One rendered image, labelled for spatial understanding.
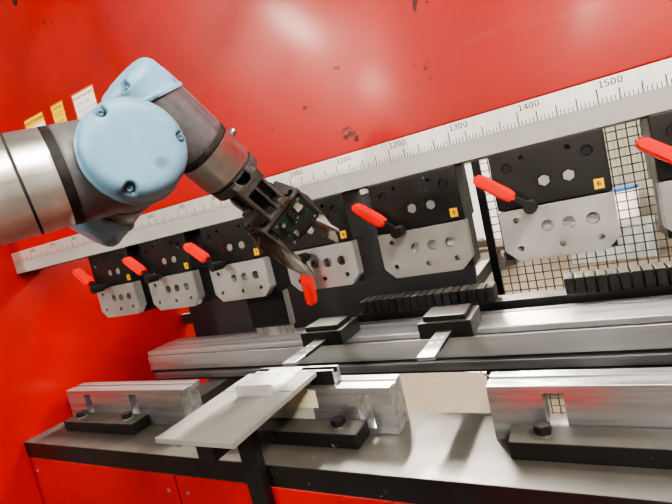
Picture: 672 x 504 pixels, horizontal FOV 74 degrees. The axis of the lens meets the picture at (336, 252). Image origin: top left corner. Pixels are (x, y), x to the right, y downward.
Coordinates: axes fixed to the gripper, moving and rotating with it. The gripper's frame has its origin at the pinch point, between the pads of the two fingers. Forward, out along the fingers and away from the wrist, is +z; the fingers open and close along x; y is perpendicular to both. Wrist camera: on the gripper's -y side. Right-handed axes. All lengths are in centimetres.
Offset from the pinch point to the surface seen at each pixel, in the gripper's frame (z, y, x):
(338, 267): 10.6, -6.6, 1.4
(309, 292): 9.8, -8.0, -5.3
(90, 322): 15, -99, -54
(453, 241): 13.6, 9.4, 14.9
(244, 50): -20.3, -28.2, 23.1
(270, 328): 19.0, -23.0, -16.1
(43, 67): -40, -81, 1
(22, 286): -8, -96, -53
